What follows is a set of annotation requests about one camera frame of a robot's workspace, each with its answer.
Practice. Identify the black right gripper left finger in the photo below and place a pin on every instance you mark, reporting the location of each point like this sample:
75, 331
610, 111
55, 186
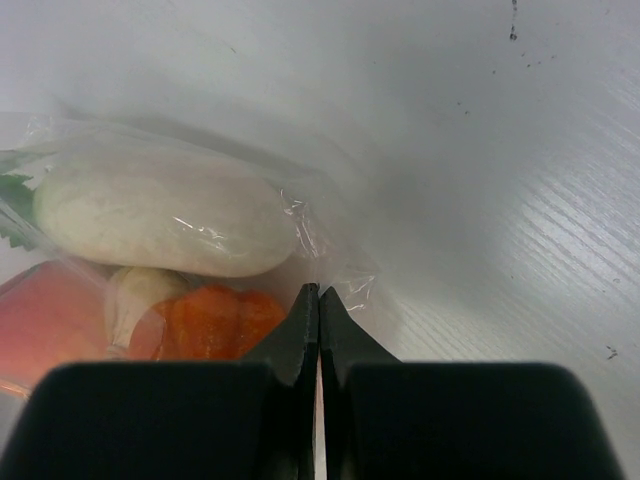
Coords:
247, 419

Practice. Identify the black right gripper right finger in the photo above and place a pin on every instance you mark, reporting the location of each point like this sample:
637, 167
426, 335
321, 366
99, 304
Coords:
389, 419

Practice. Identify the clear zip top bag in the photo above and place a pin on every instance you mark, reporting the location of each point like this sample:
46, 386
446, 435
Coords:
324, 255

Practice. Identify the pink fake peach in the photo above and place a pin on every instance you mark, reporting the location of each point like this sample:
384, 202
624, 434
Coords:
50, 315

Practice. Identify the beige fake garlic bulb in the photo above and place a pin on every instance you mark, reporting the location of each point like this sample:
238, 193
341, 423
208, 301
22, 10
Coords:
129, 294

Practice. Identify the red-orange fake pepper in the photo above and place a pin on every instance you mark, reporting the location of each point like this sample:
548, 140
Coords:
210, 323

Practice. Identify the white fake daikon radish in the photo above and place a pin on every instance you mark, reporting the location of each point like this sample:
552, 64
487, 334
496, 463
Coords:
198, 214

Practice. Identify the green fake leaf piece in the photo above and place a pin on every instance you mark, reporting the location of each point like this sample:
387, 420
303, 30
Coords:
18, 197

